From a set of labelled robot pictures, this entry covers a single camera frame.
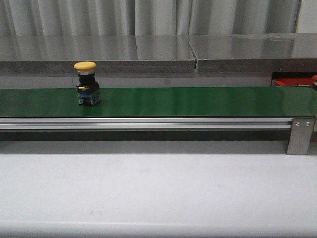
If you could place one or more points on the grey pleated curtain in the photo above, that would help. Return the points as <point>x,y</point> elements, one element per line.
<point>146,17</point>

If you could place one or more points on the aluminium conveyor side rail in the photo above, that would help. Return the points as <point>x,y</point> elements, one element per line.
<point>145,123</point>

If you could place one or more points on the yellow mushroom push button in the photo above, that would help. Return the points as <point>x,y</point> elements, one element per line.
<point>88,89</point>

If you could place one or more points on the red mushroom push button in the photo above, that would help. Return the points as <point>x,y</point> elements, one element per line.
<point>314,85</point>

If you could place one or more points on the red plastic tray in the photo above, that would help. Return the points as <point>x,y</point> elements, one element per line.
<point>306,81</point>

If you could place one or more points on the right grey stone slab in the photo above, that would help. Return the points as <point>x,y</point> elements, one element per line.
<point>260,53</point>

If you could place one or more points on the left grey stone slab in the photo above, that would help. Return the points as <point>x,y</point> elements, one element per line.
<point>41,55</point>

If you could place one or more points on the grey stone slab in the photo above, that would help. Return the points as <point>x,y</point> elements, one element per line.
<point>260,53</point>
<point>41,55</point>

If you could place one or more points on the green conveyor belt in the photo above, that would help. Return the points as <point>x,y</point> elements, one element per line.
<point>163,102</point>

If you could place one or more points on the steel conveyor support bracket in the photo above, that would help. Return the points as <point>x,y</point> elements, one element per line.
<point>301,132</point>

